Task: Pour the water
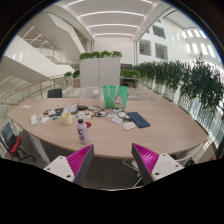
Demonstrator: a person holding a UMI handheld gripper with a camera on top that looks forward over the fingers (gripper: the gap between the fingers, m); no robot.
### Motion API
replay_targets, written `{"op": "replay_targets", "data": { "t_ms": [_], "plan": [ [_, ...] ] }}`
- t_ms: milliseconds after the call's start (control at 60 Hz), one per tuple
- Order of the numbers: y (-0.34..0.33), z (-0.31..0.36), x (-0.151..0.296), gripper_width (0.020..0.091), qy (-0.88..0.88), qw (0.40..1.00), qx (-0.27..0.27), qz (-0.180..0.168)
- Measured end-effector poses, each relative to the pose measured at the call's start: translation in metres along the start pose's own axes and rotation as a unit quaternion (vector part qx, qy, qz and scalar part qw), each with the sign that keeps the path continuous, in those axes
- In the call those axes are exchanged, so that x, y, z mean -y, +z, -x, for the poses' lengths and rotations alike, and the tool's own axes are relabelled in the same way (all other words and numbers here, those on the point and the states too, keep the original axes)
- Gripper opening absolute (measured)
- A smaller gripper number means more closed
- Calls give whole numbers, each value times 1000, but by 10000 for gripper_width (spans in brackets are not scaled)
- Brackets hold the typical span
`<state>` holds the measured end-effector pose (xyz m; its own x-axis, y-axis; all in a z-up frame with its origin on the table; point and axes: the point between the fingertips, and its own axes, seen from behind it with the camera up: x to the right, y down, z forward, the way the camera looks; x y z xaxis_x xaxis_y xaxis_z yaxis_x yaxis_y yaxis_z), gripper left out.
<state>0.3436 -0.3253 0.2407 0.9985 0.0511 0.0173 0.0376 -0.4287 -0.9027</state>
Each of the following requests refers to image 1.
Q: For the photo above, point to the white paper slip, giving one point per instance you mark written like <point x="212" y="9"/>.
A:
<point x="27" y="106"/>

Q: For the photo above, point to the white card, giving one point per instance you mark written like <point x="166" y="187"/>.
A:
<point x="51" y="112"/>

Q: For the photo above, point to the black notebook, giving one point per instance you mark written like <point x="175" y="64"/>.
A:
<point x="59" y="111"/>

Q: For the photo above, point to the colourful sticker sheet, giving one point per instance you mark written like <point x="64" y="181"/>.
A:
<point x="85" y="115"/>

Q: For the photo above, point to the white computer mouse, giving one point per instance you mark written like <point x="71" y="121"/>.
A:
<point x="44" y="120"/>

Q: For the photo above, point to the cream yellow mug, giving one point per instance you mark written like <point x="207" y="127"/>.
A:
<point x="66" y="119"/>

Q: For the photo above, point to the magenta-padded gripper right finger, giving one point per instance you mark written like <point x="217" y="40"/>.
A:
<point x="165" y="164"/>

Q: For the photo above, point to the lilac drink bottle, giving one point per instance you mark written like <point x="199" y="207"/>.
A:
<point x="83" y="134"/>

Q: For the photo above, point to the white labelled card box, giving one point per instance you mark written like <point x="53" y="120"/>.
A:
<point x="117" y="119"/>

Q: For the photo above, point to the black power adapter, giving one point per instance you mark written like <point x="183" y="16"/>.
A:
<point x="82" y="107"/>

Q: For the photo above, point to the row of green hedge plants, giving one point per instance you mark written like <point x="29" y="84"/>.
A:
<point x="196" y="81"/>

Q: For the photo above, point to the clear plastic packet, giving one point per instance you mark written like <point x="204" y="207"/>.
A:
<point x="129" y="126"/>

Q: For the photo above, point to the ceiling light strips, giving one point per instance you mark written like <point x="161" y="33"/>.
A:
<point x="111" y="13"/>

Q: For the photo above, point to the potted green plants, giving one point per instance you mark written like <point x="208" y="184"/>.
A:
<point x="76" y="74"/>

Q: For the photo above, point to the dark blue keyboard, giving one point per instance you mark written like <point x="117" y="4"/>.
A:
<point x="138" y="119"/>

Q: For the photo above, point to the red and black office chair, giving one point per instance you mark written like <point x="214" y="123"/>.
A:
<point x="13" y="144"/>

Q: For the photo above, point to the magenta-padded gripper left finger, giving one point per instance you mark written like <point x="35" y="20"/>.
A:
<point x="58" y="165"/>

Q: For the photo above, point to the clear shaker bottle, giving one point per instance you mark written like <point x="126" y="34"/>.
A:
<point x="95" y="98"/>

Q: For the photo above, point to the small red and black case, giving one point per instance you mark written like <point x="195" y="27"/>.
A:
<point x="46" y="111"/>

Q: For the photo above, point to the white staircase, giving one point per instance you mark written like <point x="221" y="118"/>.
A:
<point x="50" y="46"/>

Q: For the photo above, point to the green tote bag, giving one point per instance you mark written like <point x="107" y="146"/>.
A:
<point x="115" y="96"/>

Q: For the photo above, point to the white cabinet topped with plants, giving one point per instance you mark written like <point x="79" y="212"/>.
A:
<point x="99" y="71"/>

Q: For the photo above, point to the planter with green plants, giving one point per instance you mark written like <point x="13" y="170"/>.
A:
<point x="130" y="73"/>

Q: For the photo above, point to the flat round red coaster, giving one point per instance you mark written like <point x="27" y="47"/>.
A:
<point x="88" y="124"/>

